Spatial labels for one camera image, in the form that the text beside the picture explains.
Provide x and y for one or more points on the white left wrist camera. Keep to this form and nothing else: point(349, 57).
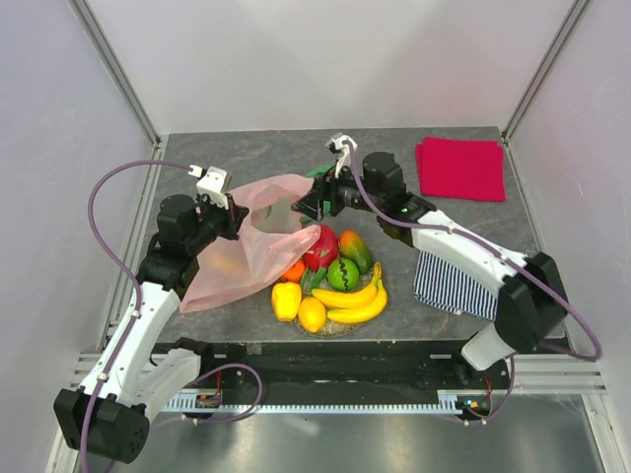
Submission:
point(213, 183)

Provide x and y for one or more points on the yellow lemon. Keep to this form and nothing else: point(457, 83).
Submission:
point(312, 314)

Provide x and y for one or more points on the blue white striped cloth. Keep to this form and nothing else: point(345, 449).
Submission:
point(441, 285)

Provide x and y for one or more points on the yellow bell pepper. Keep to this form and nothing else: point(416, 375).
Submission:
point(286, 298)

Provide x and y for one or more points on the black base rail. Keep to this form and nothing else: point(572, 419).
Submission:
point(338, 373)

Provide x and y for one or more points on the orange tangerine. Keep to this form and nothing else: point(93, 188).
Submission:
point(295, 273)

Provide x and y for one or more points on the single yellow banana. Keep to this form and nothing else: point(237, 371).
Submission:
point(228, 265)

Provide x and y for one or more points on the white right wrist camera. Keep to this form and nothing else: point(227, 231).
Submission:
point(342, 146)

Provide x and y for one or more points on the grey slotted cable duct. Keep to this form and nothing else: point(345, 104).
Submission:
point(190, 402)

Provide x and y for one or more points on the red cloth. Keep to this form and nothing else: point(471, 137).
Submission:
point(461, 169)

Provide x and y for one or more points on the round speckled plate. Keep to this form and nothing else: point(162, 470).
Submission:
point(331, 329)

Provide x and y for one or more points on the pink plastic bag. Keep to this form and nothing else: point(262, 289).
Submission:
point(272, 239)

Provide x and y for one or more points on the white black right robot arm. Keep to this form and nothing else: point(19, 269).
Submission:
point(522, 296)

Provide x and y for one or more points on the small green watermelon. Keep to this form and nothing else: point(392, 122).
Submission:
point(342, 275)

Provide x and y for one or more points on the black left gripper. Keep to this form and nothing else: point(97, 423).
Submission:
point(233, 217)

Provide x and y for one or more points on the green cloth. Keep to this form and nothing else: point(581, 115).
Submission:
point(319, 172)

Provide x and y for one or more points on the yellow banana bunch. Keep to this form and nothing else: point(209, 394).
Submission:
point(356, 307)

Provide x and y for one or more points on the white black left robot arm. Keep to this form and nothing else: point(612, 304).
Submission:
point(111, 412)

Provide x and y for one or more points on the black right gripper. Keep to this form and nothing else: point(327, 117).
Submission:
point(312, 204)

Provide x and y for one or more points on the red dragon fruit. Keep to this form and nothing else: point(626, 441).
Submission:
point(324, 251)

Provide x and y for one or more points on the green orange mango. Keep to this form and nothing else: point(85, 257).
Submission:
point(353, 248)

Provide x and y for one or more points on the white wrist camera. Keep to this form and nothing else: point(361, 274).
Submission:
point(342, 146)
point(213, 183)

